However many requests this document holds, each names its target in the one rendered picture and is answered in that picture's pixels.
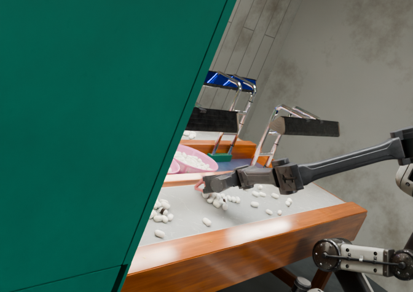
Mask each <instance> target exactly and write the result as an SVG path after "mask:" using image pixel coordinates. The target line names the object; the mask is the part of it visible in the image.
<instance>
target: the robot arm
mask: <svg viewBox="0 0 413 292"><path fill-rule="evenodd" d="M390 136H391V138H389V139H387V140H385V141H383V142H381V143H379V144H376V145H374V146H370V147H367V148H363V149H359V150H356V151H352V152H348V153H345V154H341V155H339V156H335V157H330V158H328V159H324V160H320V161H317V162H312V163H307V164H296V163H294V162H289V159H288V157H285V158H280V159H277V160H273V161H271V163H272V167H273V168H257V167H256V166H254V165H252V166H249V165H244V166H241V167H237V168H234V171H233V172H228V173H224V174H220V175H210V176H203V177H202V179H201V180H200V181H199V182H198V183H197V184H196V185H195V186H194V189H195V190H197V191H200V192H203V193H204V194H209V193H214V192H216V193H220V192H222V191H225V190H226V189H229V188H230V187H236V186H238V188H239V189H243V190H246V189H251V188H253V187H254V184H271V185H274V186H275V187H278V188H279V191H280V195H290V194H294V193H297V192H298V191H299V190H302V189H304V186H306V185H308V184H309V183H311V182H313V181H315V180H318V179H320V178H324V177H327V176H331V175H335V174H338V173H342V172H346V171H348V170H353V169H355V168H359V167H363V166H366V165H370V164H374V163H377V162H381V161H385V160H392V159H396V160H398V164H399V166H404V165H408V164H413V125H411V126H408V127H404V128H401V129H399V130H395V131H393V132H390ZM203 183H204V189H202V188H199V186H200V185H201V184H203Z"/></svg>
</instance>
